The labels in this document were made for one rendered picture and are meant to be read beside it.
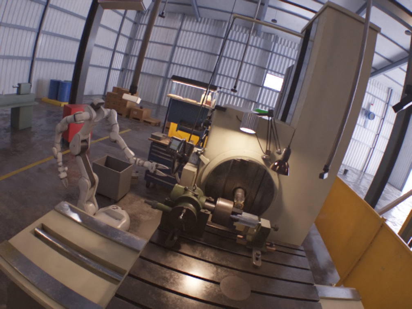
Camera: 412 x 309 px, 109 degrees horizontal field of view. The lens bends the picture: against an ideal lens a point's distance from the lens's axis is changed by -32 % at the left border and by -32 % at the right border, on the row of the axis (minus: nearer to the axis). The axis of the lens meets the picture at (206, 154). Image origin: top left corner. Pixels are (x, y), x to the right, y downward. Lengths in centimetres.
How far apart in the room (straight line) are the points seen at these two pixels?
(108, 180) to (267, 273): 261
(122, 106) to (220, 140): 807
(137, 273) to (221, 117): 124
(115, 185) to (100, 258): 183
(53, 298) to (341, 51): 266
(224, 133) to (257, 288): 115
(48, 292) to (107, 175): 228
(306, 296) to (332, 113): 137
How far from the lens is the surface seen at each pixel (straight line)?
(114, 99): 978
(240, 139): 172
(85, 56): 628
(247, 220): 156
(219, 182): 172
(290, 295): 151
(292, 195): 192
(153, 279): 125
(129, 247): 180
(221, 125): 170
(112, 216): 277
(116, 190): 339
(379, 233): 315
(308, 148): 182
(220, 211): 148
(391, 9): 625
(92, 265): 168
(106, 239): 186
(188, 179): 176
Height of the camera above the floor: 199
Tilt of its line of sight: 17 degrees down
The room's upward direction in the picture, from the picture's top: 16 degrees clockwise
